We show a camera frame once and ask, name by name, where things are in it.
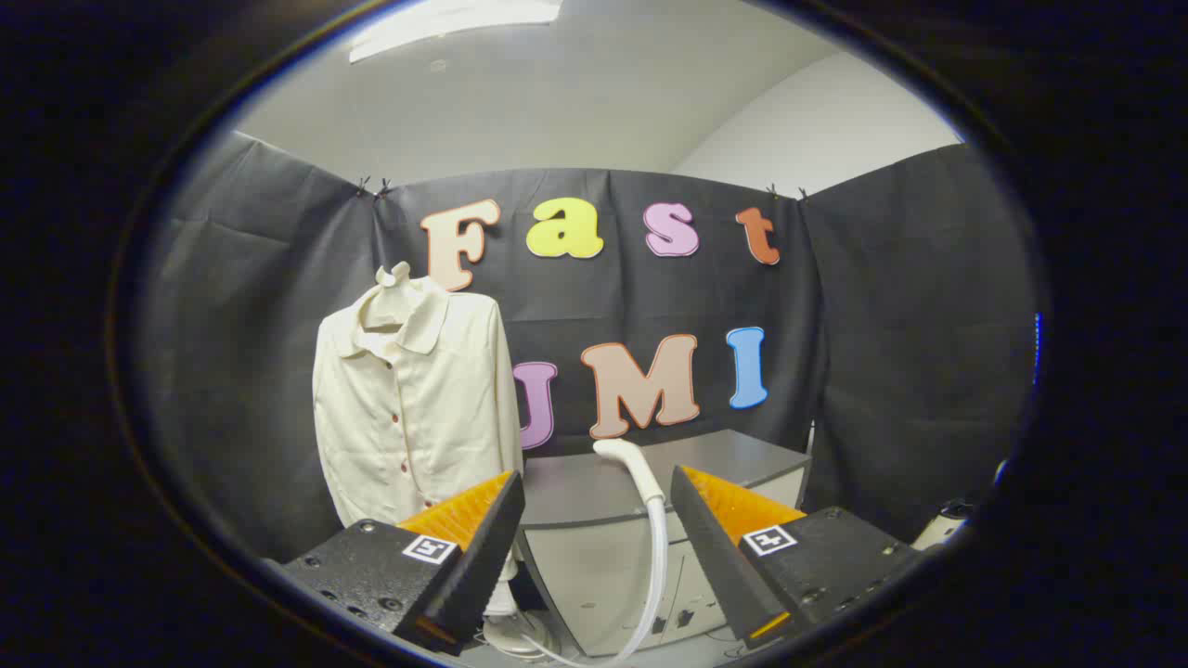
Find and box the black backdrop cloth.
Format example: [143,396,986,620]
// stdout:
[139,130,1040,562]

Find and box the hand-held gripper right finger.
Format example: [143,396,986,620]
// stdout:
[670,465,929,650]

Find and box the cream button shirt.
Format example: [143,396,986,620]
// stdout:
[313,262,525,532]

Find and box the white garment steamer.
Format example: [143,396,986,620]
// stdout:
[520,438,669,665]

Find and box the ceiling light panel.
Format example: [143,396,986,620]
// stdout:
[349,0,563,64]

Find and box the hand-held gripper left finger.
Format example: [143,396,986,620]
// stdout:
[265,470,526,656]

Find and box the white device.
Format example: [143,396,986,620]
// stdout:
[914,501,975,550]

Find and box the grey cabinet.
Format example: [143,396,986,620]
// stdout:
[515,429,813,658]

